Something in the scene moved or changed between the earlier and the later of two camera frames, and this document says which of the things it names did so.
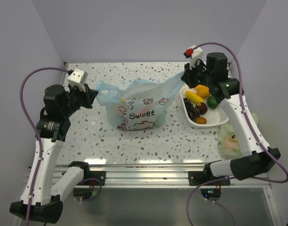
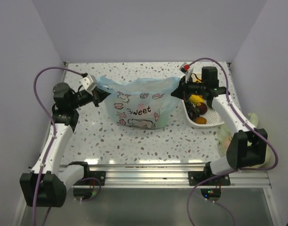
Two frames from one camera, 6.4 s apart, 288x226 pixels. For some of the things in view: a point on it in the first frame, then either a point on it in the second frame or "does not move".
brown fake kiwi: (201, 120) does not move
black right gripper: (188, 76) to (182, 91)
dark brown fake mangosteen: (202, 107) does not move
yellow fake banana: (194, 98) does not move
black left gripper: (89, 95) to (98, 95)
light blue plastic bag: (136, 105) does not move
